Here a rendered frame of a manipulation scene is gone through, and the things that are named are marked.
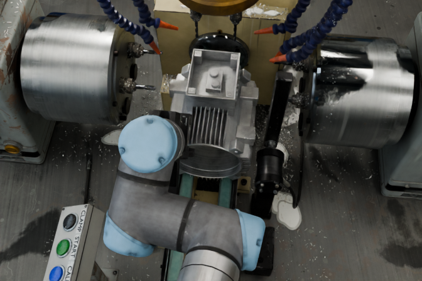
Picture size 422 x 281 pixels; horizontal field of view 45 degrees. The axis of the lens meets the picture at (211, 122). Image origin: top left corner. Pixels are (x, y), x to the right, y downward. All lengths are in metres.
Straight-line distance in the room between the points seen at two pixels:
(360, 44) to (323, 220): 0.44
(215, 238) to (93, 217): 0.39
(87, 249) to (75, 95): 0.33
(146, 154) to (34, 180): 0.74
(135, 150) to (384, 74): 0.59
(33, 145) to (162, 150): 0.69
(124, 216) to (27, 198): 0.68
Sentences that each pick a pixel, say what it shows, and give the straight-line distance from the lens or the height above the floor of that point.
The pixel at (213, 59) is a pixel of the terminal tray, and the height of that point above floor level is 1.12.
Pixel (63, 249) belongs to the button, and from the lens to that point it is 0.99.
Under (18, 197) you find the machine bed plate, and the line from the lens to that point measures 1.37.
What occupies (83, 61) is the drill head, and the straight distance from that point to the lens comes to 1.09.
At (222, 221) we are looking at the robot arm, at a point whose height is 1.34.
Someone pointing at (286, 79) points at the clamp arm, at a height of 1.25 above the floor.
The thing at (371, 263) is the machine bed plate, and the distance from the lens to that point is 1.29.
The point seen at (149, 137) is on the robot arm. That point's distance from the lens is 0.67.
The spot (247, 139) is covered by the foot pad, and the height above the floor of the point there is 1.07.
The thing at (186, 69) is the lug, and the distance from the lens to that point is 1.13.
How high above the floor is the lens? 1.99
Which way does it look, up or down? 59 degrees down
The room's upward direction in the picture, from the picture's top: straight up
